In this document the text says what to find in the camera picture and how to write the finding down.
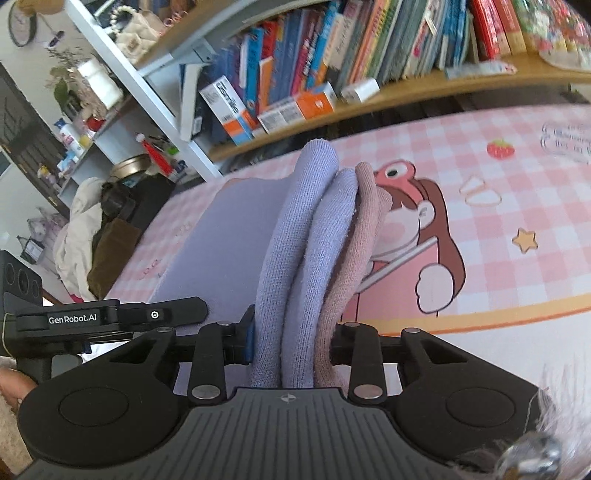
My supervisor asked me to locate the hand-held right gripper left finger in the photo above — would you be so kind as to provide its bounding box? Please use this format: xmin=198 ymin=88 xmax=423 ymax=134
xmin=105 ymin=305 xmax=257 ymax=407

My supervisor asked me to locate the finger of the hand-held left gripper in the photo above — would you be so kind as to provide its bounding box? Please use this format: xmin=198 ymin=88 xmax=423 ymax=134
xmin=104 ymin=298 xmax=208 ymax=334

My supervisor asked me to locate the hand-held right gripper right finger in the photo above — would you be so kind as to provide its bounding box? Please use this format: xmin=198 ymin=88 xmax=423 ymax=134
xmin=328 ymin=322 xmax=467 ymax=407

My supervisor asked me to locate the purple and pink knit sweater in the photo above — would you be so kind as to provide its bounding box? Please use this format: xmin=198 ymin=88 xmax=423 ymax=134
xmin=150 ymin=138 xmax=393 ymax=391

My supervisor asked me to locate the person's left hand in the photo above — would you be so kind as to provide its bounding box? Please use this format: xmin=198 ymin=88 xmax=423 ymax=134
xmin=0 ymin=367 xmax=37 ymax=403

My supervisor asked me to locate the white padded cloth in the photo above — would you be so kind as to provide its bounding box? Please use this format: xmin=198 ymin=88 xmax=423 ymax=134
xmin=55 ymin=178 xmax=110 ymax=303

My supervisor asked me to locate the gold metal bowl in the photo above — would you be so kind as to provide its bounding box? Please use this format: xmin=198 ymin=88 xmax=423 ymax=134
xmin=110 ymin=154 xmax=151 ymax=182

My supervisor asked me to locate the pink checked bed sheet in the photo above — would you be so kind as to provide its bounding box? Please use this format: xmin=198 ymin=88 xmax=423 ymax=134
xmin=104 ymin=104 xmax=591 ymax=386

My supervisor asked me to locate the tall blue orange carton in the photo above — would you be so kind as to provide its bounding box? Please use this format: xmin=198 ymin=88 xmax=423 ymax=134
xmin=199 ymin=76 xmax=257 ymax=146

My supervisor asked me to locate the white shelving unit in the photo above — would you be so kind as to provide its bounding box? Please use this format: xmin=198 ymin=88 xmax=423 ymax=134
xmin=55 ymin=0 xmax=223 ymax=204

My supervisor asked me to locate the flat white orange carton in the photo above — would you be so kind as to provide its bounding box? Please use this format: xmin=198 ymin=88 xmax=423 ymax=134
xmin=257 ymin=83 xmax=337 ymax=134

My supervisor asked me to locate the dried flower bouquet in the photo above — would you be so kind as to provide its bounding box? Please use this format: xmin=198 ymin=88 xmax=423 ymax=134
xmin=46 ymin=50 xmax=123 ymax=121

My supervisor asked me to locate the white charger plug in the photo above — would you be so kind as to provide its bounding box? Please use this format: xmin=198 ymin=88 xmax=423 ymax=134
xmin=341 ymin=78 xmax=380 ymax=103

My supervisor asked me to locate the wooden bookshelf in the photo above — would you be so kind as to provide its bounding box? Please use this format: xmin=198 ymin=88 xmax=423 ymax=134
xmin=139 ymin=0 xmax=591 ymax=162

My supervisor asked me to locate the cream quilted beaded bag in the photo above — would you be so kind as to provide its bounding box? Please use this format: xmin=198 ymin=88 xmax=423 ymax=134
xmin=110 ymin=4 xmax=160 ymax=64

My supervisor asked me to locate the row of colourful books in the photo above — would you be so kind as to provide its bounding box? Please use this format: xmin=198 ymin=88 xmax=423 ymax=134
xmin=180 ymin=0 xmax=591 ymax=141

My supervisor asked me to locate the white paper strip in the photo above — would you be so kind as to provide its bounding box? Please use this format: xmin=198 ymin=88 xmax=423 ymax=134
xmin=445 ymin=60 xmax=519 ymax=80

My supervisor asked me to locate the brown corduroy cloth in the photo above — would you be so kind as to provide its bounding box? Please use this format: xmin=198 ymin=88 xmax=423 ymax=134
xmin=88 ymin=217 xmax=144 ymax=298

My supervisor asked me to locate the round wall clock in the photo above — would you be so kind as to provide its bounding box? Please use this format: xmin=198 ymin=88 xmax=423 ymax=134
xmin=9 ymin=0 xmax=38 ymax=48

